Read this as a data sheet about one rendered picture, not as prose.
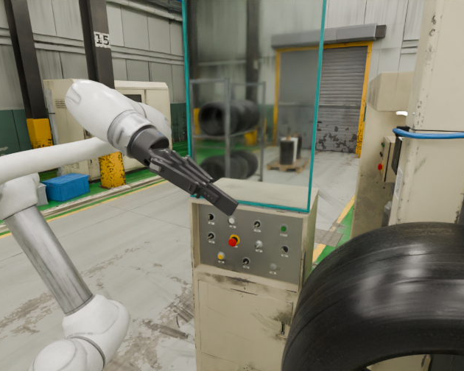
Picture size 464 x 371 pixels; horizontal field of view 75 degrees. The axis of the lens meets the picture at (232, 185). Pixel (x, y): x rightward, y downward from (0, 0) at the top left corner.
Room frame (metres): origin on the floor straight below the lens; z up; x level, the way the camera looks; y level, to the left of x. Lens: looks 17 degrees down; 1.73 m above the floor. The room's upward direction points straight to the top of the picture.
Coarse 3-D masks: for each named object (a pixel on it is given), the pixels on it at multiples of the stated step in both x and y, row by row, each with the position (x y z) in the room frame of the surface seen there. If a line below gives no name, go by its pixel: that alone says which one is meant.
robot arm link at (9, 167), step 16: (160, 112) 0.83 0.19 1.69; (160, 128) 0.78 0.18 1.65; (64, 144) 0.79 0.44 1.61; (80, 144) 0.79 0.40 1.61; (96, 144) 0.80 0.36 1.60; (0, 160) 0.72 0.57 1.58; (16, 160) 0.73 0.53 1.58; (32, 160) 0.74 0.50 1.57; (48, 160) 0.75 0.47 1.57; (64, 160) 0.77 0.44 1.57; (80, 160) 0.79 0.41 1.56; (0, 176) 0.71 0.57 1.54; (16, 176) 0.73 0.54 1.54
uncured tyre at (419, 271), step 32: (416, 224) 0.56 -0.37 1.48; (448, 224) 0.54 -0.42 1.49; (352, 256) 0.53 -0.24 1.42; (384, 256) 0.48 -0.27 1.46; (416, 256) 0.44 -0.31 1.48; (448, 256) 0.43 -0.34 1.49; (320, 288) 0.50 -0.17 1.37; (352, 288) 0.44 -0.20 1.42; (384, 288) 0.40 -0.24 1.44; (416, 288) 0.38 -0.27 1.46; (448, 288) 0.37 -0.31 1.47; (320, 320) 0.43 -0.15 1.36; (352, 320) 0.40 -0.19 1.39; (384, 320) 0.37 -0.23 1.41; (416, 320) 0.35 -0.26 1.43; (448, 320) 0.34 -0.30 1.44; (288, 352) 0.46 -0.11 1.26; (320, 352) 0.40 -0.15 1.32; (352, 352) 0.38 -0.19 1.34; (384, 352) 0.36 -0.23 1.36; (416, 352) 0.34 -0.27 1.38; (448, 352) 0.33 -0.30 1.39
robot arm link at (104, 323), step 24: (0, 192) 0.86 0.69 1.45; (24, 192) 0.91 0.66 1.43; (0, 216) 0.86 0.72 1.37; (24, 216) 0.88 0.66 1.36; (24, 240) 0.86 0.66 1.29; (48, 240) 0.89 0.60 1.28; (48, 264) 0.86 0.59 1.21; (72, 264) 0.91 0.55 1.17; (48, 288) 0.85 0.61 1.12; (72, 288) 0.86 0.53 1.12; (72, 312) 0.83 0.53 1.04; (96, 312) 0.84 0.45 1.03; (120, 312) 0.92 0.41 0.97; (72, 336) 0.79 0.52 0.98; (96, 336) 0.80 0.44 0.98; (120, 336) 0.86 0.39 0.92
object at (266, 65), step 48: (192, 0) 1.33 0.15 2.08; (240, 0) 1.26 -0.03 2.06; (288, 0) 1.19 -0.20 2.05; (192, 48) 1.33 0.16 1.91; (240, 48) 1.26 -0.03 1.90; (288, 48) 1.19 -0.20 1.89; (192, 96) 1.34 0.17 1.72; (240, 96) 1.26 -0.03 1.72; (288, 96) 1.19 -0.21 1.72; (192, 144) 1.34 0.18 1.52; (240, 144) 1.26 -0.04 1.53; (288, 144) 1.18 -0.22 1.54; (240, 192) 1.26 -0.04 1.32; (288, 192) 1.18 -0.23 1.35
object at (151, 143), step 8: (152, 128) 0.62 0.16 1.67; (144, 136) 0.59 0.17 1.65; (152, 136) 0.60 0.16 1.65; (160, 136) 0.60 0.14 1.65; (136, 144) 0.59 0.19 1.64; (144, 144) 0.58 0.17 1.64; (152, 144) 0.59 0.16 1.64; (160, 144) 0.61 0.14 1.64; (168, 144) 0.63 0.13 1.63; (136, 152) 0.59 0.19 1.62; (144, 152) 0.58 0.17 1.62; (152, 152) 0.57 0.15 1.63; (160, 152) 0.59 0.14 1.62; (144, 160) 0.59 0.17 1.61; (168, 160) 0.57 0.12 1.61
